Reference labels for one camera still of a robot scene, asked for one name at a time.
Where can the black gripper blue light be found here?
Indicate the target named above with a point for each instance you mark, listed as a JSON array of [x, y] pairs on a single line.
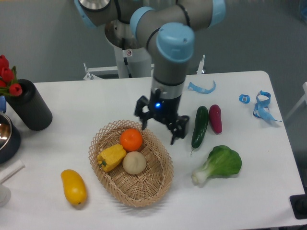
[[164, 111]]

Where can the yellow bell pepper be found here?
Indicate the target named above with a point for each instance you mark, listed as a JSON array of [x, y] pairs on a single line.
[[111, 157]]

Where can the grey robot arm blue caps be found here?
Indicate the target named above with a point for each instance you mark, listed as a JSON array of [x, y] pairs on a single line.
[[197, 14]]

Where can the woven wicker basket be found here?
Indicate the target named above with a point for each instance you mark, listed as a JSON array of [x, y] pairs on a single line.
[[138, 190]]

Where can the orange fruit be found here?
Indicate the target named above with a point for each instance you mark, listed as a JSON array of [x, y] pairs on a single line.
[[131, 139]]

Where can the green cucumber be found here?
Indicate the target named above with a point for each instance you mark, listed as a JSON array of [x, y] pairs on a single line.
[[200, 128]]

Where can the beige round onion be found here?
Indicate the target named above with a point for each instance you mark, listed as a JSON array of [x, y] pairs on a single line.
[[134, 162]]

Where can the blue curved tape strip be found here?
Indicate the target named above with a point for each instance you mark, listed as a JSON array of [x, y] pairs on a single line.
[[198, 89]]

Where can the purple sweet potato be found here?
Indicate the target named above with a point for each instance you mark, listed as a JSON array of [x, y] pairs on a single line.
[[215, 119]]

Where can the green bok choy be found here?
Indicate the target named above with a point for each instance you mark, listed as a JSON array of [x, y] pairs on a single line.
[[221, 161]]

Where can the small blue tape roll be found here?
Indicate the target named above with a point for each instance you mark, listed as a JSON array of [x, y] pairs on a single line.
[[245, 99]]

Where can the blue tangled tape strip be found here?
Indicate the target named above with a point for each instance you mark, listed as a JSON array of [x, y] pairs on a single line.
[[261, 108]]

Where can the yellow mango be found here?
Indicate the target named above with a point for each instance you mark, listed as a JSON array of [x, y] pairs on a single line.
[[74, 187]]

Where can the black ribbed vase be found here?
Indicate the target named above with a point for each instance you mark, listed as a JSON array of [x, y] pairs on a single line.
[[31, 107]]

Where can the dark metal bowl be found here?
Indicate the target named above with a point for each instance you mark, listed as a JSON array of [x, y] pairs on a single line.
[[10, 138]]

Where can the red tulip bouquet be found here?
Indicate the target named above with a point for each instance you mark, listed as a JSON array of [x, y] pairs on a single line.
[[9, 85]]

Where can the black device right corner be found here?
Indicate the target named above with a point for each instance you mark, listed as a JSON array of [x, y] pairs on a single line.
[[299, 206]]

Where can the white stand left edge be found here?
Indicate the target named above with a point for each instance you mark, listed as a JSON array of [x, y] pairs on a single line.
[[5, 193]]

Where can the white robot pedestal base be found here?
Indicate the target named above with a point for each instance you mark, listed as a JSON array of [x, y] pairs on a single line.
[[152, 48]]

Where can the white frame right edge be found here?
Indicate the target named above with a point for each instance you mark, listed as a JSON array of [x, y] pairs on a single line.
[[299, 103]]

